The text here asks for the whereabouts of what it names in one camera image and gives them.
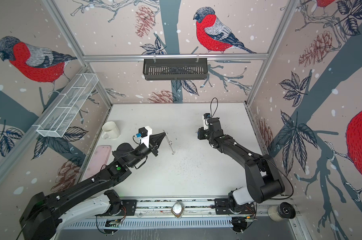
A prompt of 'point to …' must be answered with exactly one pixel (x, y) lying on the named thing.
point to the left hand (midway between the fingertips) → (163, 134)
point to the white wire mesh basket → (67, 105)
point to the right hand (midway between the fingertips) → (198, 130)
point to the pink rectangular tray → (99, 159)
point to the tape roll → (283, 210)
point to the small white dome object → (177, 209)
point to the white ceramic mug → (110, 130)
